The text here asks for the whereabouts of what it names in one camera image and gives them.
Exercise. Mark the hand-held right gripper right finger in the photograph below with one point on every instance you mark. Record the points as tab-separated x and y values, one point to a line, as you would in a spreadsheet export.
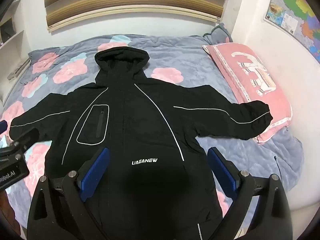
223	170

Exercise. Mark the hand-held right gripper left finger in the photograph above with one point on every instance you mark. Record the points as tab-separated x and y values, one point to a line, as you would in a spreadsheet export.
93	173

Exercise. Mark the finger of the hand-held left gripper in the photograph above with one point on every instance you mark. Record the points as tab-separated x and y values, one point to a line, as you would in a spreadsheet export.
26	137
3	127

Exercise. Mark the black hooded jacket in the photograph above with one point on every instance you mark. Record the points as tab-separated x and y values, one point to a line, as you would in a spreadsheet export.
140	105

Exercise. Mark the white shelf unit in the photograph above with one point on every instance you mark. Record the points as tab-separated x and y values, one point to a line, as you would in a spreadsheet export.
15	50

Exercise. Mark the pink printed pillow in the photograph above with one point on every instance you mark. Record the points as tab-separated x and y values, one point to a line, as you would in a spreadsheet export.
250	85

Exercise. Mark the grey floral blanket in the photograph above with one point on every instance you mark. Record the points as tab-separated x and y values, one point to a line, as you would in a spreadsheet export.
175	55

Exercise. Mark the grey pillow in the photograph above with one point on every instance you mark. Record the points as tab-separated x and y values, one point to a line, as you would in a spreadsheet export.
217	33

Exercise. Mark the striped window blind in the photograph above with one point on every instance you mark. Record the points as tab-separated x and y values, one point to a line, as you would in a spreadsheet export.
125	0

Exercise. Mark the wall map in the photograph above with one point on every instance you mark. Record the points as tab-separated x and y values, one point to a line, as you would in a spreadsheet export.
295	10

